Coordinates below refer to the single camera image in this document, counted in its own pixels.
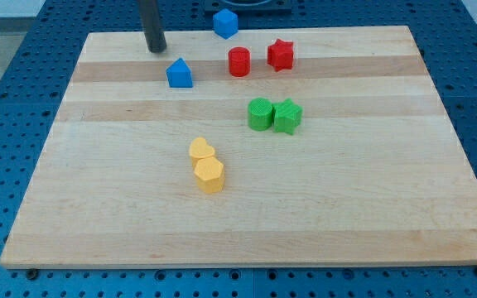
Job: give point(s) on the blue cube block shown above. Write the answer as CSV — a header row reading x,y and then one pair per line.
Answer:
x,y
225,23

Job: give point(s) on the light wooden board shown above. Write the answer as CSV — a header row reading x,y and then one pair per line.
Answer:
x,y
374,176

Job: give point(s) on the red star block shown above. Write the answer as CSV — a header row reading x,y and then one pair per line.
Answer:
x,y
280,55

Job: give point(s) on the yellow hexagon block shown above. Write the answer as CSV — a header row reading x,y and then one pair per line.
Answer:
x,y
209,174

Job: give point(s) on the yellow heart block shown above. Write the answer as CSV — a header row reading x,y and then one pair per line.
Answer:
x,y
200,149

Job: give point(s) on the green cylinder block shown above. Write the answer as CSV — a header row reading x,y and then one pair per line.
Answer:
x,y
260,114

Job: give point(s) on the green star block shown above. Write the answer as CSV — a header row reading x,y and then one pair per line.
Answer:
x,y
286,116

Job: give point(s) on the red cylinder block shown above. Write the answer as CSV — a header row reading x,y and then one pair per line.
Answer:
x,y
239,61

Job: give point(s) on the dark cylindrical robot arm stick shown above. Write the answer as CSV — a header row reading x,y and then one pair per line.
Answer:
x,y
151,25

